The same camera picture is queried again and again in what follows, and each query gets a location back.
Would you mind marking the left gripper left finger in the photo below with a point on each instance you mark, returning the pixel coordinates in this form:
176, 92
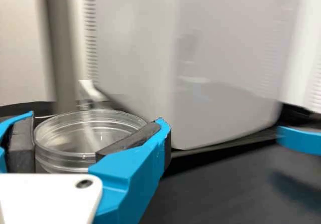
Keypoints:
17, 146

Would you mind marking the cream microscope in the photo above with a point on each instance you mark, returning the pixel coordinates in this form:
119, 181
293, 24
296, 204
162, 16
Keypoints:
62, 33

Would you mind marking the white box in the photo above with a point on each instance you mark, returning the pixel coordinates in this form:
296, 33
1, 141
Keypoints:
200, 58

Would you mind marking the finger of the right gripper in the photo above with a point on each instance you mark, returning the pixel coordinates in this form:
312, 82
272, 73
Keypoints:
301, 139

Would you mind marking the petri dish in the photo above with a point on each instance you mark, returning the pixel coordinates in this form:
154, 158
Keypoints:
62, 158

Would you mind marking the incubator door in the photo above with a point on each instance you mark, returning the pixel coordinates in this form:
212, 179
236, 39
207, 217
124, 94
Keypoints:
313, 58

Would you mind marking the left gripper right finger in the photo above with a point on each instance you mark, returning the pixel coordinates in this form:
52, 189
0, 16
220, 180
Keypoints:
133, 173

